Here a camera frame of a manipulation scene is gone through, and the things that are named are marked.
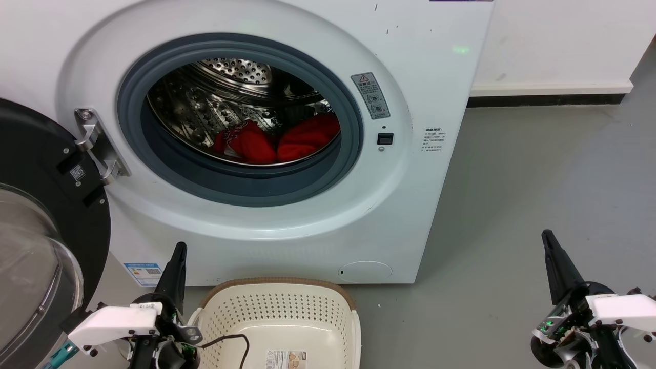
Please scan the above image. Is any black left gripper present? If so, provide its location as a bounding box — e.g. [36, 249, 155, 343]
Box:
[128, 242, 203, 369]

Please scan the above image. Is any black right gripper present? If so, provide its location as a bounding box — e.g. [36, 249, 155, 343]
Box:
[530, 230, 623, 369]

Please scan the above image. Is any red garment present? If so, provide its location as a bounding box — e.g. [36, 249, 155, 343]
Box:
[213, 113, 341, 165]

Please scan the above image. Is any cream plastic laundry basket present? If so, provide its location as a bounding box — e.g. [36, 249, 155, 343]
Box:
[187, 277, 362, 369]

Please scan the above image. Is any black washer door with glass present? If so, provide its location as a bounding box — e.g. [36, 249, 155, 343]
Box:
[0, 98, 112, 369]

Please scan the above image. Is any stainless steel washing machine drum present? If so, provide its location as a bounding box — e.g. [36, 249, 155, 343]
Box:
[147, 58, 341, 166]

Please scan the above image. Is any blue energy label sticker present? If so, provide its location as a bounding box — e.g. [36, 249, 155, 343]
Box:
[124, 263, 163, 287]

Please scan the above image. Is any grey rubber door gasket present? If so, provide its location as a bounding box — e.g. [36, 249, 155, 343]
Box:
[117, 33, 364, 208]

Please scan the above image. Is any metal door hinge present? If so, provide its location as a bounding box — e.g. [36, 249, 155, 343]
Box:
[74, 108, 131, 185]

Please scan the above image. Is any white front-load washing machine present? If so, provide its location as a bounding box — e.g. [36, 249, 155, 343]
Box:
[0, 0, 495, 286]

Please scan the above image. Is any white and black baseboard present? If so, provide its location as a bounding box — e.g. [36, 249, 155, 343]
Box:
[466, 81, 635, 108]

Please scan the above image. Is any small text sticker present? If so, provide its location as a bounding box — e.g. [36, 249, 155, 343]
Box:
[421, 127, 447, 154]

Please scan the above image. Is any round white filter cover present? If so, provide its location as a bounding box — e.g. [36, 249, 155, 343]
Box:
[338, 261, 393, 283]

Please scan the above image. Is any grey warning label sticker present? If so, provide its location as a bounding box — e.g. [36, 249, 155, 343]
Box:
[351, 72, 391, 120]

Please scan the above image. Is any thin black cable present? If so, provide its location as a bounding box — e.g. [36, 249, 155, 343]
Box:
[199, 335, 251, 369]

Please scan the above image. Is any teal cable connector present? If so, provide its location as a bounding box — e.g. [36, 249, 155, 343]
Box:
[44, 341, 78, 369]

